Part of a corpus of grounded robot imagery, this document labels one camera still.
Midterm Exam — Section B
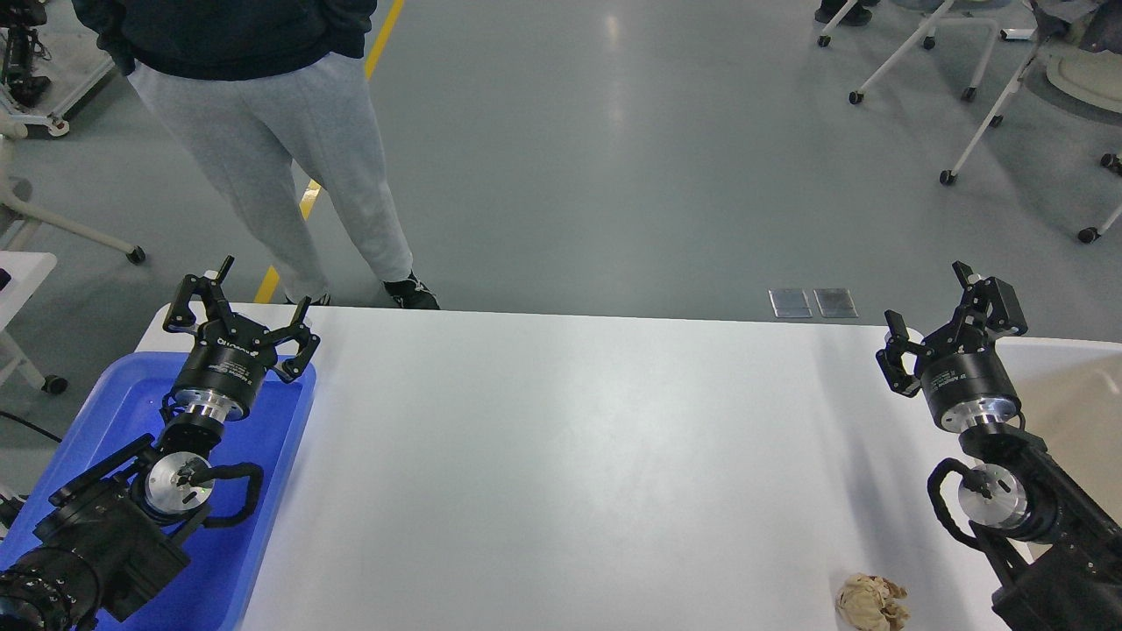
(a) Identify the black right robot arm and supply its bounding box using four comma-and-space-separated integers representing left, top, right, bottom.
875, 262, 1121, 630

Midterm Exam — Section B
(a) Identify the person in grey trousers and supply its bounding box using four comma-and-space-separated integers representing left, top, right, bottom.
73, 1, 438, 310

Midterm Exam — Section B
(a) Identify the metal floor plate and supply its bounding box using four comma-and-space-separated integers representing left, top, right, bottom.
767, 289, 813, 319
813, 287, 859, 319

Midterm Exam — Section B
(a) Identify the white side table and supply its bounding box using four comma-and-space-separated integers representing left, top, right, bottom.
1, 250, 68, 394

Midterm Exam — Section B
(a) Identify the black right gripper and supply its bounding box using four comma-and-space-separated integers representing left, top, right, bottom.
875, 262, 1027, 435

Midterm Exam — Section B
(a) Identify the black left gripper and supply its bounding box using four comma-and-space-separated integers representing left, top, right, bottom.
163, 256, 322, 421

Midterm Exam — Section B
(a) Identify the white chair base left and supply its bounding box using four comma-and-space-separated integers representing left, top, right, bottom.
0, 115, 147, 266

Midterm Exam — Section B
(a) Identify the black shoe top right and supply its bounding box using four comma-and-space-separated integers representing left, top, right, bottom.
813, 0, 880, 27

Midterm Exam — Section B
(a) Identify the beige plastic bin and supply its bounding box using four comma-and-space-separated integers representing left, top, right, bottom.
997, 338, 1121, 521

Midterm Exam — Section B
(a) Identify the white rolling chair with seat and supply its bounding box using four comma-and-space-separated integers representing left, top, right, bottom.
939, 31, 1119, 245

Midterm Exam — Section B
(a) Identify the right metal floor plate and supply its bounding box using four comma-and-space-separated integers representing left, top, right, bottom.
813, 287, 859, 319

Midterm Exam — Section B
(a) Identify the left metal floor plate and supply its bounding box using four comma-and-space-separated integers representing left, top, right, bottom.
767, 289, 813, 319

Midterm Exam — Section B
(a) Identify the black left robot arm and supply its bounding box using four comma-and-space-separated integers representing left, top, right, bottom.
3, 257, 320, 630

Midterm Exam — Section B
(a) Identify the blue plastic tray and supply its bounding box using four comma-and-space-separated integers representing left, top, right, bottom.
0, 351, 318, 631

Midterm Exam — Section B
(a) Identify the brown paper ball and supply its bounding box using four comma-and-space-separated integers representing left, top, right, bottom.
834, 571, 911, 630

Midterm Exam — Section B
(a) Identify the white cart with equipment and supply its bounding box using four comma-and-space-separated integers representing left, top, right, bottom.
3, 1, 114, 138

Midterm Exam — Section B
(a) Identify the white rolling chair frame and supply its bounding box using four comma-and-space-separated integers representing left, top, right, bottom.
817, 0, 1005, 106

